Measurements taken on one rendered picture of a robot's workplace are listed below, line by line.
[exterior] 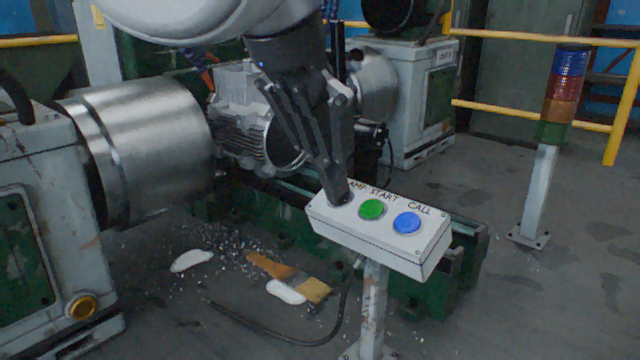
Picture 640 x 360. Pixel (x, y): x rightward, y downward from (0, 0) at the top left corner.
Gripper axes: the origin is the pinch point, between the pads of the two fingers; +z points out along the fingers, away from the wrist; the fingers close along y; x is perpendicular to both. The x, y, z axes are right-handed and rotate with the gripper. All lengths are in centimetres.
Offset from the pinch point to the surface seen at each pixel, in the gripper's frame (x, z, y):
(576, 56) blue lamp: -52, 12, -13
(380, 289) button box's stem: 3.7, 15.6, -6.3
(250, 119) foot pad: -13.8, 10.1, 35.7
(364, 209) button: 0.8, 3.2, -4.6
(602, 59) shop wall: -458, 255, 52
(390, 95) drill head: -52, 29, 30
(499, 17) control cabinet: -302, 133, 102
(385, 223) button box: 1.0, 4.0, -7.6
